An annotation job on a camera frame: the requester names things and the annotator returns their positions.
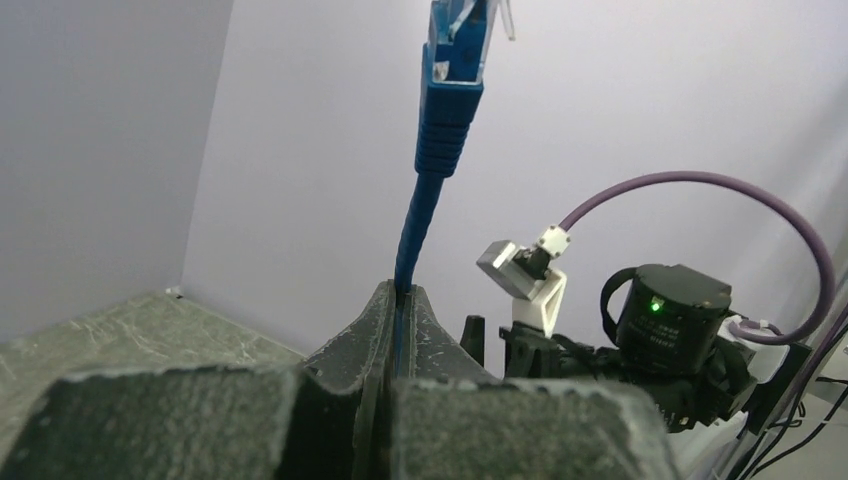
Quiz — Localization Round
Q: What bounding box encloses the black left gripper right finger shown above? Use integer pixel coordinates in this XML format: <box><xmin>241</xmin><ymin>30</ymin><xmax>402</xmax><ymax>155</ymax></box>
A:
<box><xmin>390</xmin><ymin>287</ymin><xmax>679</xmax><ymax>479</ymax></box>

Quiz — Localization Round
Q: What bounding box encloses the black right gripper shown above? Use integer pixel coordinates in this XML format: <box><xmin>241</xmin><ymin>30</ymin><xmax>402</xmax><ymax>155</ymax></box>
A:
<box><xmin>499</xmin><ymin>314</ymin><xmax>756</xmax><ymax>433</ymax></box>

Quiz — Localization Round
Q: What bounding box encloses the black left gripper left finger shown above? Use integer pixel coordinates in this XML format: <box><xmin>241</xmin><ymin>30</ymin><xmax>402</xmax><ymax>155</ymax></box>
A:
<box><xmin>1</xmin><ymin>281</ymin><xmax>396</xmax><ymax>479</ymax></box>

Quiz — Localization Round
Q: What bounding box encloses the blue ethernet cable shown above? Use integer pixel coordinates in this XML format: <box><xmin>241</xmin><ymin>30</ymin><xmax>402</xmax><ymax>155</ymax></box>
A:
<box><xmin>393</xmin><ymin>0</ymin><xmax>517</xmax><ymax>380</ymax></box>

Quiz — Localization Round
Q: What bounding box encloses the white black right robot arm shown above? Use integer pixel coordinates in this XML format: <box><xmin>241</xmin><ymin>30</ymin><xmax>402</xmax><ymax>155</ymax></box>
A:
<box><xmin>482</xmin><ymin>261</ymin><xmax>811</xmax><ymax>476</ymax></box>

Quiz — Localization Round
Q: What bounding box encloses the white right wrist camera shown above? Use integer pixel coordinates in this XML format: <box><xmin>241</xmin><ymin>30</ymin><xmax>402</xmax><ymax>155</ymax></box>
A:
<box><xmin>476</xmin><ymin>225</ymin><xmax>571</xmax><ymax>338</ymax></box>

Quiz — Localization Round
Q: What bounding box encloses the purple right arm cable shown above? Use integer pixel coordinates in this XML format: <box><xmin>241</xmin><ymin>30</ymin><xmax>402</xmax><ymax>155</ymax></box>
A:
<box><xmin>558</xmin><ymin>170</ymin><xmax>848</xmax><ymax>425</ymax></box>

